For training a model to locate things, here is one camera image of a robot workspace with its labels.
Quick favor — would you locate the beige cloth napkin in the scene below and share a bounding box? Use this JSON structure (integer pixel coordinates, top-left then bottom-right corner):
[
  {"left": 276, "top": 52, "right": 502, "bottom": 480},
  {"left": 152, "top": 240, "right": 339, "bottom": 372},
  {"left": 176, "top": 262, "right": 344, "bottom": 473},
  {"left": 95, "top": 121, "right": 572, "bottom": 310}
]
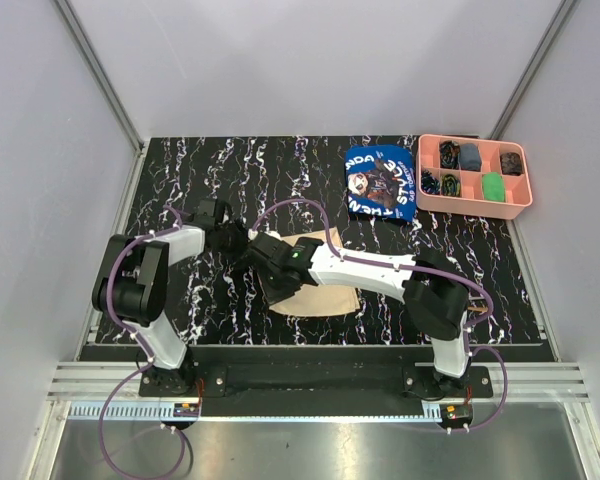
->
[{"left": 267, "top": 225, "right": 360, "bottom": 319}]

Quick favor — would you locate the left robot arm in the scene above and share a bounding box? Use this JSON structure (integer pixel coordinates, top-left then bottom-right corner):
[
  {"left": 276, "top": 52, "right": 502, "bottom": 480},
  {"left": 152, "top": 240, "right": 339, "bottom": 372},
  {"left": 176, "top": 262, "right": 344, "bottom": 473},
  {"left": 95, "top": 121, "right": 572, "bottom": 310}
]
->
[{"left": 91, "top": 199, "right": 248, "bottom": 396}]

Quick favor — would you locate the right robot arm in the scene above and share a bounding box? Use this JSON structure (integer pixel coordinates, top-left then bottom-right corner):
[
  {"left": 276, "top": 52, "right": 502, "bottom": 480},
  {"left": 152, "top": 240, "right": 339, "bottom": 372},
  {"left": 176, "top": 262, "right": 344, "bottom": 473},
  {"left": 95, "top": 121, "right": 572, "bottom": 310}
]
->
[{"left": 244, "top": 230, "right": 470, "bottom": 397}]

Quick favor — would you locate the black marble table mat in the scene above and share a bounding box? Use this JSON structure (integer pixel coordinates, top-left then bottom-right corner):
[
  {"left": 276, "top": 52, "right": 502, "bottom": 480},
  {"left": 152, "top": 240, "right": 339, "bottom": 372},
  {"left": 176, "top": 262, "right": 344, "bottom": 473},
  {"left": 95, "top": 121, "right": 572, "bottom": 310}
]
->
[{"left": 125, "top": 135, "right": 553, "bottom": 361}]

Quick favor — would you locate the blue printed folded cloth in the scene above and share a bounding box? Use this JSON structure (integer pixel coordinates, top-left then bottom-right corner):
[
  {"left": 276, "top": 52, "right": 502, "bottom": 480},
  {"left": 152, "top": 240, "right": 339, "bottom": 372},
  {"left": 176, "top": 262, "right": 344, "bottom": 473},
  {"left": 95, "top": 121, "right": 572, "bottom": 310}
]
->
[{"left": 344, "top": 145, "right": 416, "bottom": 223}]

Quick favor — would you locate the black patterned roll left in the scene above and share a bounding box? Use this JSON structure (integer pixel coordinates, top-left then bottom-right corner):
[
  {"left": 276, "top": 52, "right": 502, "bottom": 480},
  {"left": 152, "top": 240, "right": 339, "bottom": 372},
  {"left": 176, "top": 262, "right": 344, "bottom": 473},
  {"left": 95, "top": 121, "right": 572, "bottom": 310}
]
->
[{"left": 421, "top": 169, "right": 440, "bottom": 195}]

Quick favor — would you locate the black yellow patterned roll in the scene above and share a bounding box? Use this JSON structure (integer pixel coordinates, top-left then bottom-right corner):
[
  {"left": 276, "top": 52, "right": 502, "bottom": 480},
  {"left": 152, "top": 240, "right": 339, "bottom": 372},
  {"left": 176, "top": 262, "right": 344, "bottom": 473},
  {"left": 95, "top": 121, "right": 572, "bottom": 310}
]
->
[{"left": 440, "top": 174, "right": 461, "bottom": 198}]

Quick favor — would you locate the black patterned roll top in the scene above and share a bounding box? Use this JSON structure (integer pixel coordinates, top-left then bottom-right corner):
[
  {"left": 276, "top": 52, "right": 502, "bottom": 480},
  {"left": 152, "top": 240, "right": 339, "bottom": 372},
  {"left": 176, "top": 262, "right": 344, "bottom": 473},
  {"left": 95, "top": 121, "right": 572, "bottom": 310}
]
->
[{"left": 439, "top": 140, "right": 460, "bottom": 170}]

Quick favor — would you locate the blue-grey rolled cloth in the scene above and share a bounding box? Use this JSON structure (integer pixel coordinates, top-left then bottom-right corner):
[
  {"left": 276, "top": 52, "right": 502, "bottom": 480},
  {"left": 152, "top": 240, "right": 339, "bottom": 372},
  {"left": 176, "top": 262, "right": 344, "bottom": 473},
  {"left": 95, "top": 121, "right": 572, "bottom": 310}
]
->
[{"left": 459, "top": 143, "right": 482, "bottom": 172}]

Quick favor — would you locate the pink divided organizer tray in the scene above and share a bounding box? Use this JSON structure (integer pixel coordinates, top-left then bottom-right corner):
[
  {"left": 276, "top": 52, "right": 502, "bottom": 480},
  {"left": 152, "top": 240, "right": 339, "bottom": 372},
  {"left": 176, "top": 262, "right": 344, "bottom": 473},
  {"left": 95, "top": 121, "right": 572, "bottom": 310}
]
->
[{"left": 415, "top": 134, "right": 533, "bottom": 220}]

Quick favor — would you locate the green rolled cloth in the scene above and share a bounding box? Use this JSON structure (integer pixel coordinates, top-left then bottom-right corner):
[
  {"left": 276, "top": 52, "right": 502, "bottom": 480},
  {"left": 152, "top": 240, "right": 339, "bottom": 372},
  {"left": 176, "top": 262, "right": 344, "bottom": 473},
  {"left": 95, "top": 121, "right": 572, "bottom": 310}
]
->
[{"left": 481, "top": 172, "right": 506, "bottom": 203}]

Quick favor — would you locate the dark brown rolled cloth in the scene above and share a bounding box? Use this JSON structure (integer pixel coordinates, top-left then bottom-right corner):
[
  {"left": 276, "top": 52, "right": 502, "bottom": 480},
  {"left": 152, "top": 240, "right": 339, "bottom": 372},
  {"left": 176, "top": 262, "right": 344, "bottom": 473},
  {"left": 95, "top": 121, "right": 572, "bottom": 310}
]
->
[{"left": 500, "top": 152, "right": 524, "bottom": 176}]

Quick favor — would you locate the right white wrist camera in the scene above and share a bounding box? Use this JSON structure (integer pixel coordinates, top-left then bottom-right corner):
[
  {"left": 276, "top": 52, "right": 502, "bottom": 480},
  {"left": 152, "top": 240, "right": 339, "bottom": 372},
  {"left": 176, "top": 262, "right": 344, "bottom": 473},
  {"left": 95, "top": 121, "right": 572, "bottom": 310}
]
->
[{"left": 247, "top": 229, "right": 281, "bottom": 241}]

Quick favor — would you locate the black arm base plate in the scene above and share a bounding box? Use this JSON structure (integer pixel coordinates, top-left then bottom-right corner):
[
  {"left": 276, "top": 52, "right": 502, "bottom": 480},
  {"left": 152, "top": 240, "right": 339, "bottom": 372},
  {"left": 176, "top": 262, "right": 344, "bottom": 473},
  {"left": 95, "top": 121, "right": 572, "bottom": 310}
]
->
[{"left": 139, "top": 346, "right": 495, "bottom": 421}]

